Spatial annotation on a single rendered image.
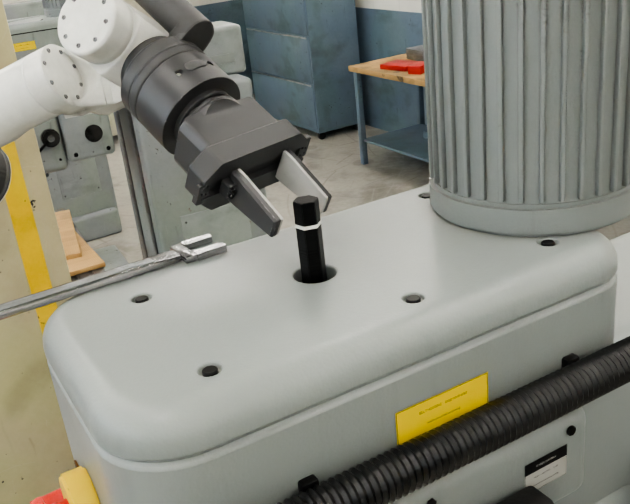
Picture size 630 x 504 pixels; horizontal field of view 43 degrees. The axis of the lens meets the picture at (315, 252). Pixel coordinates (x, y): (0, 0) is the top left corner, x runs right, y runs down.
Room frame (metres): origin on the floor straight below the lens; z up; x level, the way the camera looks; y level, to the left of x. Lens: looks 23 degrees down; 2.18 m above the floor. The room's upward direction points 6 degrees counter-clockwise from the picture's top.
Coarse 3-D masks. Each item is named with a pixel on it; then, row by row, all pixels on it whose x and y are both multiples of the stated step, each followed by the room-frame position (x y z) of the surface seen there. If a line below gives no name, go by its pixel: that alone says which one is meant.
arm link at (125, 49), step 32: (96, 0) 0.75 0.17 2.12; (160, 0) 0.78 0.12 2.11; (64, 32) 0.76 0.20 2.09; (96, 32) 0.74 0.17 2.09; (128, 32) 0.75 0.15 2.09; (160, 32) 0.77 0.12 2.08; (192, 32) 0.76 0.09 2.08; (96, 64) 0.76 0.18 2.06; (128, 64) 0.75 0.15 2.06; (128, 96) 0.73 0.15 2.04
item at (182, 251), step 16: (192, 240) 0.71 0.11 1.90; (208, 240) 0.71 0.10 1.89; (160, 256) 0.68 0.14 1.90; (176, 256) 0.68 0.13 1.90; (192, 256) 0.67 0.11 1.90; (208, 256) 0.68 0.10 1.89; (112, 272) 0.65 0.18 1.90; (128, 272) 0.65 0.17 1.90; (144, 272) 0.66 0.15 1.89; (64, 288) 0.63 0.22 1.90; (80, 288) 0.63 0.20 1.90; (96, 288) 0.64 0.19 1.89; (0, 304) 0.61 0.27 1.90; (16, 304) 0.61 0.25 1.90; (32, 304) 0.61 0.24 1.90; (48, 304) 0.62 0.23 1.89
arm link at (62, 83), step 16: (48, 48) 0.82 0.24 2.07; (64, 48) 0.84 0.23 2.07; (32, 64) 0.80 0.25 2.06; (48, 64) 0.80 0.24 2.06; (64, 64) 0.83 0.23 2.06; (80, 64) 0.84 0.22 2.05; (32, 80) 0.79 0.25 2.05; (48, 80) 0.79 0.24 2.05; (64, 80) 0.81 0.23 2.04; (80, 80) 0.84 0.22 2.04; (96, 80) 0.83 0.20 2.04; (48, 96) 0.79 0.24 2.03; (64, 96) 0.80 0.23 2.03; (80, 96) 0.82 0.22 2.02; (96, 96) 0.82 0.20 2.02; (112, 96) 0.82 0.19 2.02; (64, 112) 0.81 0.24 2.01; (80, 112) 0.82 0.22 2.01; (96, 112) 0.83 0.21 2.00; (112, 112) 0.83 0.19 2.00
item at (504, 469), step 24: (552, 432) 0.59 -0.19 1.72; (576, 432) 0.60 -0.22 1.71; (504, 456) 0.56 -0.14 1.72; (528, 456) 0.58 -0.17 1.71; (552, 456) 0.59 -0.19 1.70; (576, 456) 0.60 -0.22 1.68; (456, 480) 0.54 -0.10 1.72; (480, 480) 0.55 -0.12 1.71; (504, 480) 0.56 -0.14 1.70; (528, 480) 0.57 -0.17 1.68; (552, 480) 0.59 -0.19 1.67; (576, 480) 0.60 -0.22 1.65
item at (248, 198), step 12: (228, 180) 0.65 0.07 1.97; (240, 180) 0.64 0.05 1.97; (228, 192) 0.64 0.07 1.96; (240, 192) 0.64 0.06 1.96; (252, 192) 0.63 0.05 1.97; (240, 204) 0.64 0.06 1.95; (252, 204) 0.63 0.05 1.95; (264, 204) 0.62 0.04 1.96; (252, 216) 0.63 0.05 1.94; (264, 216) 0.62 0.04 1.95; (276, 216) 0.62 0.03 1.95; (264, 228) 0.62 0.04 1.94; (276, 228) 0.62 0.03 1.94
